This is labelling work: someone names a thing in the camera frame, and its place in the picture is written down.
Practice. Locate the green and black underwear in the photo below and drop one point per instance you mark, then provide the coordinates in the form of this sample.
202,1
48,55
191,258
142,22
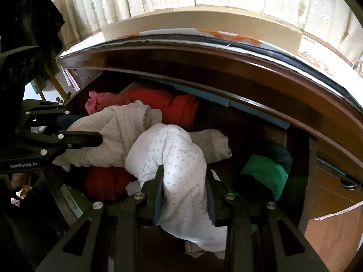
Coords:
263,172

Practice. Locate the brass stand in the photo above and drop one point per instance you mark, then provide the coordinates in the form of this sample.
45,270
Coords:
58,86

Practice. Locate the pink underwear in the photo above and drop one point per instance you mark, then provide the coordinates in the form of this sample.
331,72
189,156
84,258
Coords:
95,103

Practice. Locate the stack of papers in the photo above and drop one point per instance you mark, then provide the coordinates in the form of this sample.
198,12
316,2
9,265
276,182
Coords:
69,79

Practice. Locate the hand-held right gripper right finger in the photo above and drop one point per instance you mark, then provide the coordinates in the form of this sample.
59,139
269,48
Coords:
211,205

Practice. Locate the dark red underwear grey band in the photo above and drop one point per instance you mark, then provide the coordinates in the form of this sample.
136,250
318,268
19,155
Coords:
105,181

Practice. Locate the shallow cardboard tray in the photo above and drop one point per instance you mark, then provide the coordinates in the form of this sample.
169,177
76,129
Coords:
198,19

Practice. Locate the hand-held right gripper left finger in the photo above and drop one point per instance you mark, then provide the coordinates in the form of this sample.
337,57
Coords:
158,201

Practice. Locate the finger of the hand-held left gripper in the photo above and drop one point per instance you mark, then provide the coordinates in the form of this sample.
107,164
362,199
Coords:
85,140
65,119

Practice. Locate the tan sock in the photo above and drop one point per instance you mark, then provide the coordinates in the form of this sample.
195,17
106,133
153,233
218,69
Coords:
212,144

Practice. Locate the brown wooden dresser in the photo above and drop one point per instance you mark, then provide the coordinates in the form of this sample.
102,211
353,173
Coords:
227,68

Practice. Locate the bright red underwear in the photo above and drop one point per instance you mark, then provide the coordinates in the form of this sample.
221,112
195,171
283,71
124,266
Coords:
175,107

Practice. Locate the white dotted underwear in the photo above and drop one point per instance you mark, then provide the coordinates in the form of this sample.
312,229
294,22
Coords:
178,161

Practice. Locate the cream dotted underwear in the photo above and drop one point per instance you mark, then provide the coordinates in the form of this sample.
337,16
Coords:
119,130

